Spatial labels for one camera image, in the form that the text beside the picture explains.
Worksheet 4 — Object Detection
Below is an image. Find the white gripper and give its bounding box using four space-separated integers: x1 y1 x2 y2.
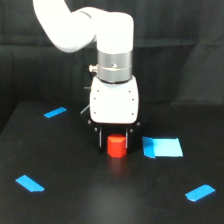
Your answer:
89 76 139 153

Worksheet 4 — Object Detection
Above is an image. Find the red hexagonal block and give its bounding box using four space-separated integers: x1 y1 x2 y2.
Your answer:
107 134 126 158

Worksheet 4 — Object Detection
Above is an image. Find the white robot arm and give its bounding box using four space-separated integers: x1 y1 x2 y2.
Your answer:
32 0 139 158

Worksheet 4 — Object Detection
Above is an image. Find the light blue paper square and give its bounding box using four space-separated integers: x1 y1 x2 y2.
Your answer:
142 137 183 158

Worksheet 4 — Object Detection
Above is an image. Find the blue tape strip far left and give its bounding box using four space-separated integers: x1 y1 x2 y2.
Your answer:
43 107 67 118

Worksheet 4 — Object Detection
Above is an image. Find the blue tape strip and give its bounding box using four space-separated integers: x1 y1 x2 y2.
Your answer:
43 107 67 118
185 184 215 202
16 175 44 192

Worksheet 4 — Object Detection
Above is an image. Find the blue tape strip near left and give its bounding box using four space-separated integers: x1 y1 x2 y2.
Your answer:
16 175 44 192

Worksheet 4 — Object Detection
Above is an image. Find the black backdrop curtain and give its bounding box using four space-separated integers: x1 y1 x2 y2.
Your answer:
0 0 224 131

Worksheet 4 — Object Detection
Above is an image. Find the blue tape strip near right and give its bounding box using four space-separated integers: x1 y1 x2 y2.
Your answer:
185 184 215 202

